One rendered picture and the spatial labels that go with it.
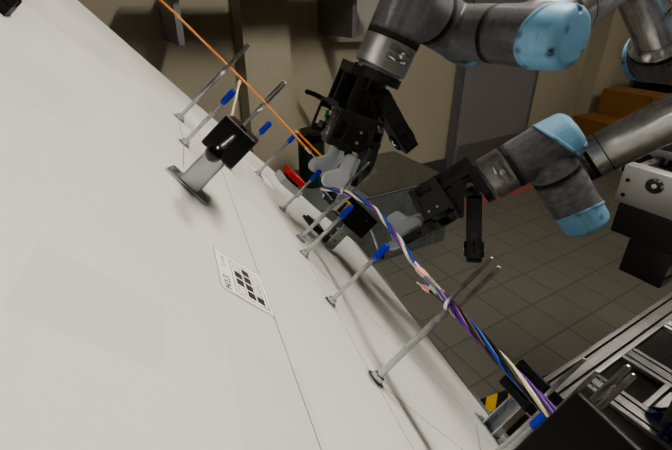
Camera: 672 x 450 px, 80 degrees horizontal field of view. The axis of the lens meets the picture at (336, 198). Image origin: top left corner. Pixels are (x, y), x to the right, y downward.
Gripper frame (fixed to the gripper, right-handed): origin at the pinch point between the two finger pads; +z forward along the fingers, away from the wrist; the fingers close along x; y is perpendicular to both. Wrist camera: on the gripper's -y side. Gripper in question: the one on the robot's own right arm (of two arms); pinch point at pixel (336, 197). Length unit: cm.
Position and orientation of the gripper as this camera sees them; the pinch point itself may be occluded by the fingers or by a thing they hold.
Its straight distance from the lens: 63.9
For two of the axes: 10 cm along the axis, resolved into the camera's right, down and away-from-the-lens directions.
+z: -3.9, 8.7, 2.9
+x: 3.9, 4.5, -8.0
